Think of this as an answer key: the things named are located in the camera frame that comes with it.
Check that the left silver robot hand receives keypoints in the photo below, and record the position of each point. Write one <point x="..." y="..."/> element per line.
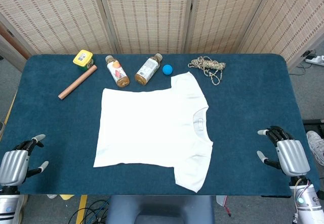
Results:
<point x="12" y="165"/>

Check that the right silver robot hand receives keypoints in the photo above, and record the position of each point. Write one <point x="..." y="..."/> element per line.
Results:
<point x="291" y="155"/>

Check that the white T-shirt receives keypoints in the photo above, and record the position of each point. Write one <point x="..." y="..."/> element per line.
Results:
<point x="152" y="127"/>

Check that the blue-grey robot base seat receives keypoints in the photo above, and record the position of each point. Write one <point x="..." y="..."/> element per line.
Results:
<point x="157" y="208"/>

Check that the white sneaker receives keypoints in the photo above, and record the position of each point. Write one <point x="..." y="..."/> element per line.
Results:
<point x="315" y="143"/>

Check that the black stand base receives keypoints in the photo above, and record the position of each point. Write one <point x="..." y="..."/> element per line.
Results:
<point x="314" y="122"/>

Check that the dark blue table cloth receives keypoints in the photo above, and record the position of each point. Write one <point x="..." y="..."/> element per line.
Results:
<point x="240" y="107"/>

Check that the white power strip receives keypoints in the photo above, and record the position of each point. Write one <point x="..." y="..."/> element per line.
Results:
<point x="316" y="59"/>

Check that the wooden rolling pin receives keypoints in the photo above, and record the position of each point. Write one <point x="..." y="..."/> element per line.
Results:
<point x="77" y="82"/>

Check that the green container with yellow lid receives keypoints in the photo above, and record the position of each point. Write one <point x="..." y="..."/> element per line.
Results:
<point x="82" y="58"/>

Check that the woven bamboo screen panel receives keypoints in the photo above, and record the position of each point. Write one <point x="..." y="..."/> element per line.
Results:
<point x="50" y="13"/>
<point x="298" y="18"/>
<point x="222" y="13"/>
<point x="149" y="13"/>

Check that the tea bottle with orange label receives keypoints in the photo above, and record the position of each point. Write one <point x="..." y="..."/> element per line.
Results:
<point x="117" y="72"/>

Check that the blue ball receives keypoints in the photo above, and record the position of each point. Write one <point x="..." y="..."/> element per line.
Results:
<point x="167" y="69"/>

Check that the tea bottle with white-green label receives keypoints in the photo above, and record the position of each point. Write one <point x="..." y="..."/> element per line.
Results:
<point x="146" y="69"/>

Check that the brown wooden door frame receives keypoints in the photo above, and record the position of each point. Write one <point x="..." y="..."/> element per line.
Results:
<point x="12" y="40"/>

